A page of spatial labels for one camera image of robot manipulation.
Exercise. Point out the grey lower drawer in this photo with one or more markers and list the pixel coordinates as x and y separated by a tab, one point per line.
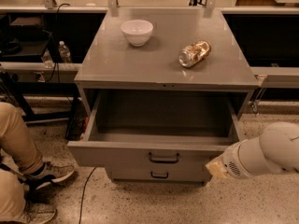
143	175

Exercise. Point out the black drawer handle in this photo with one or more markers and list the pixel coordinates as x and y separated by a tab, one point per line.
163	160
164	175

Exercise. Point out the grey drawer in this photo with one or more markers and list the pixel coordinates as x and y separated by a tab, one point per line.
125	126
143	175

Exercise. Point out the grey top drawer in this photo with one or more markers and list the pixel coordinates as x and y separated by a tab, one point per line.
125	126

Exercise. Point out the black top drawer handle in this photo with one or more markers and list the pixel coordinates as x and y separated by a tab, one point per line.
163	160

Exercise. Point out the white ceramic bowl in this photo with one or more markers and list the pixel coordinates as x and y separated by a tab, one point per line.
137	32

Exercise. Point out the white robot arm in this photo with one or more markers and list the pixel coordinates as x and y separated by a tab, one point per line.
274	151

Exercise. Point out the black side table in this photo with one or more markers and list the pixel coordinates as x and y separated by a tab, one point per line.
23	43

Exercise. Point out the clear plastic water bottle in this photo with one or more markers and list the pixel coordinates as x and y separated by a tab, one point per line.
64	52

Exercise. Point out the grey metal drawer cabinet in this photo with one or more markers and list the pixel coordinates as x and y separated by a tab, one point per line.
111	63

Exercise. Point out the black lower drawer handle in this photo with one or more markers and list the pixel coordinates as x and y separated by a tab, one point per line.
164	175

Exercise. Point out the small clear plastic bottle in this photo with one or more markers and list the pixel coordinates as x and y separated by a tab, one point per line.
47	60

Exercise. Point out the grey white sneaker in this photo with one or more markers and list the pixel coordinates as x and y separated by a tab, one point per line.
49	174

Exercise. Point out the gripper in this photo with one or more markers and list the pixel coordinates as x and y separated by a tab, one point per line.
231	161

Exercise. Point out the person's leg in khaki trousers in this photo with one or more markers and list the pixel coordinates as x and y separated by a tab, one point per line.
17	142

